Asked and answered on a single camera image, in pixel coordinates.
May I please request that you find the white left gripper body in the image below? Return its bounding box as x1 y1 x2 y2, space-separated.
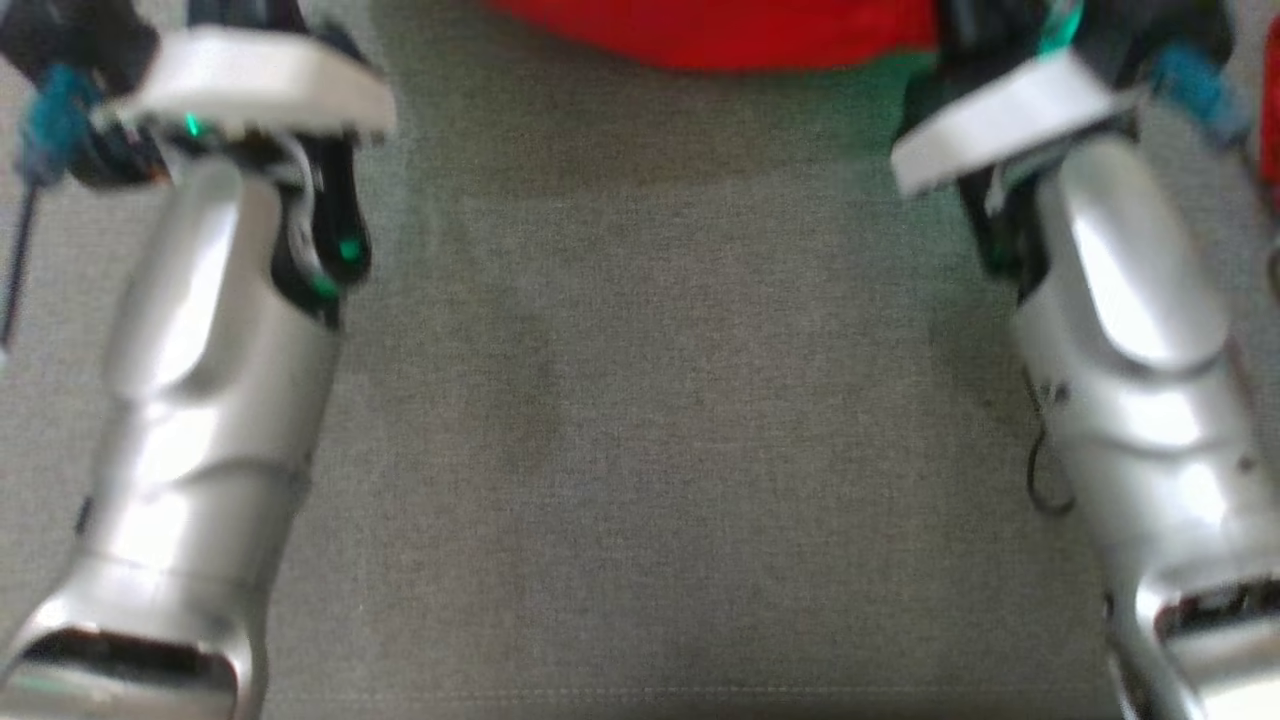
105 25 398 331

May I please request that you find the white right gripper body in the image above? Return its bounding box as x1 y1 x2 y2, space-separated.
890 50 1141 301

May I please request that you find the red jersey with white sleeves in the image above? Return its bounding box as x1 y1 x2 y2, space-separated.
485 0 941 73

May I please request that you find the grey fabric sofa seat cushion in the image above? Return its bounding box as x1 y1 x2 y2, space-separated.
0 0 1280 720

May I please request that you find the thin black left camera cable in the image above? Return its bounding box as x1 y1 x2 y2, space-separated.
0 185 41 351

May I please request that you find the thin black arm cable loop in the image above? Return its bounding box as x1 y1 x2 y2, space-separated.
1022 370 1079 518

